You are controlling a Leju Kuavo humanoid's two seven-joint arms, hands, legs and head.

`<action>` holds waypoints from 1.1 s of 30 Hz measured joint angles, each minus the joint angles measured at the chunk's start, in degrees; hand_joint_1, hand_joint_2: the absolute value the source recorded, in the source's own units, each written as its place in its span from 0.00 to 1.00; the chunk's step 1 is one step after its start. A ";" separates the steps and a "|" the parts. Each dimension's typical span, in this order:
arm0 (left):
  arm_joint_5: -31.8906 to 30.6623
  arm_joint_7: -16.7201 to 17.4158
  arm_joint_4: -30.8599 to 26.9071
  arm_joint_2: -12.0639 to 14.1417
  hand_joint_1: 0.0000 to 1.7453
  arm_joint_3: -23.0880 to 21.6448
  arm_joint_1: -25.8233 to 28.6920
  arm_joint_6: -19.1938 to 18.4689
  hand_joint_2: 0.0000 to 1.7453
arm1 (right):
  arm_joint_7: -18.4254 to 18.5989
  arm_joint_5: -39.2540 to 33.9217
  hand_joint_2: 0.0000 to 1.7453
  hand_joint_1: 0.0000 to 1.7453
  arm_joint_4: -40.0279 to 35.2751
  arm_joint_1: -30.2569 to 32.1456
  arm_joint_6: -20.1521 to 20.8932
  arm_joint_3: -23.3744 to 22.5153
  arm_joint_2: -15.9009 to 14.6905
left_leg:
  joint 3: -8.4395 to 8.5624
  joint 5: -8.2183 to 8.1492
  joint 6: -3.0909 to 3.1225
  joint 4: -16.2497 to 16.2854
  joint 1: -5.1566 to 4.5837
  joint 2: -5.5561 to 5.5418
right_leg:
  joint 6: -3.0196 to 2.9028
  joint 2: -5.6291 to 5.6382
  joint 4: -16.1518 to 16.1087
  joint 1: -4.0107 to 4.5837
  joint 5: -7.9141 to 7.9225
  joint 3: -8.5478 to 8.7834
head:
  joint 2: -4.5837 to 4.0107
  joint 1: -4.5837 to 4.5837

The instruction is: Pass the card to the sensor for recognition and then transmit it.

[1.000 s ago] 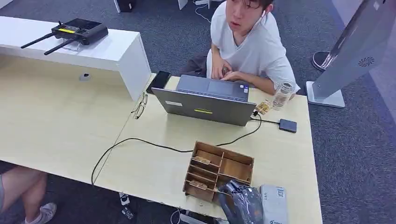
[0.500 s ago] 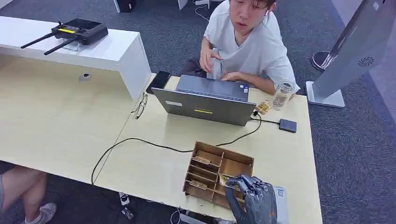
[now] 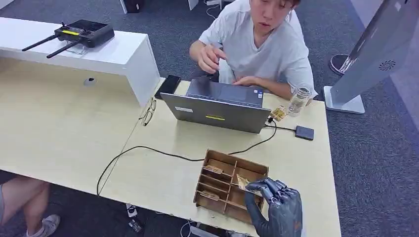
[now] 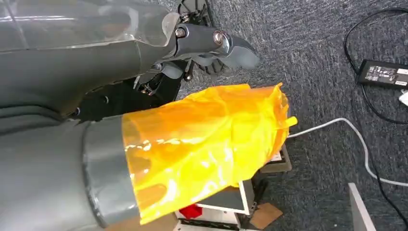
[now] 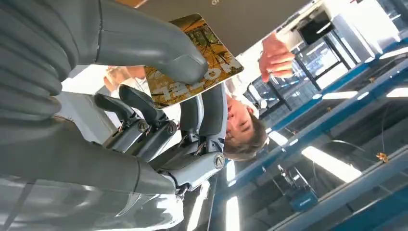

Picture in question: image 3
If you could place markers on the clear plastic stand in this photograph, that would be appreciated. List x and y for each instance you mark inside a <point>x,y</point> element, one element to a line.
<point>76,49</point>

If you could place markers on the black smartphone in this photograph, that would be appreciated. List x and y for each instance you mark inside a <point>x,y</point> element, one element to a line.
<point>168,86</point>

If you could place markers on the wooden compartment card box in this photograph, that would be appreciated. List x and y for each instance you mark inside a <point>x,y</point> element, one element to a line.
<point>216,186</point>

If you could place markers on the black-framed eyeglasses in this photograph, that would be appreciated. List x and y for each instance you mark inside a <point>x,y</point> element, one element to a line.
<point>148,116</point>

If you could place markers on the person's right hand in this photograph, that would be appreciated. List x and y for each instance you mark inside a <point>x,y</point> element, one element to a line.
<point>209,59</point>

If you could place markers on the round black stand base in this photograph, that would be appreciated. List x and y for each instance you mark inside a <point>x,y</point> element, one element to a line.
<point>337,63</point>

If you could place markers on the black power adapter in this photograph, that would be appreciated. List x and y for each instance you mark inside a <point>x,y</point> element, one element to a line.
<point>135,226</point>

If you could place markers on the person's left hand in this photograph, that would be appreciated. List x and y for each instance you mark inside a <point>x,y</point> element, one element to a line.
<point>247,80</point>

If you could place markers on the grey floor box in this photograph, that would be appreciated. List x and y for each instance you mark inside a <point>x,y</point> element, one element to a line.
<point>204,233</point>

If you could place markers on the tan card in box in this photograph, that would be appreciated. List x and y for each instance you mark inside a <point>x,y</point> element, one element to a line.
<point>210,195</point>
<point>213,169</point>

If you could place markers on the white desk shelf riser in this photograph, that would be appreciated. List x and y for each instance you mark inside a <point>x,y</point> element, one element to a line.
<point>108,54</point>

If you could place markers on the black remote controller with antennas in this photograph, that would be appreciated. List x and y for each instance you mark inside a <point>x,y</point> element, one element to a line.
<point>85,32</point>

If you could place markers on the person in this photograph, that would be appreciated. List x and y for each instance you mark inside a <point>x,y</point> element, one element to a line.
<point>262,49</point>
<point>23,199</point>

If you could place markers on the clear glass jar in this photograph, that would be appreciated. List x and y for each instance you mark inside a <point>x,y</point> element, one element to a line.
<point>299,100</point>

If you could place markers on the grey laptop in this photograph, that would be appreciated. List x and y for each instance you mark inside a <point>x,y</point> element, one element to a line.
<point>219,113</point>

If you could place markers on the white power strip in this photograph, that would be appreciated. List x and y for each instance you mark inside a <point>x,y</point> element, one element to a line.
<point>131,211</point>

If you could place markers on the dark grey external drive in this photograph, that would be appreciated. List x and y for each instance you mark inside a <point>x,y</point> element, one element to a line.
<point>304,132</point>

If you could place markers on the stack of yellow cards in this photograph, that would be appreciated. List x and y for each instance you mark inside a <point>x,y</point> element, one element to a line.
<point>279,113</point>

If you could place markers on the grey display kiosk stand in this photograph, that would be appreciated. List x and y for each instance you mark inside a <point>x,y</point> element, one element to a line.
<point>376,55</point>

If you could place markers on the grey white sneaker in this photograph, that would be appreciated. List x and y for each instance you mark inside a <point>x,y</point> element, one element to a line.
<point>48,225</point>

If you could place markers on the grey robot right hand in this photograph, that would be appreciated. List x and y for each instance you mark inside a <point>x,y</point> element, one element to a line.
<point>281,212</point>

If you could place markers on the black box with white frame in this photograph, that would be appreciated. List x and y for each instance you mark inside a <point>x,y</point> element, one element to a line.
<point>132,6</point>

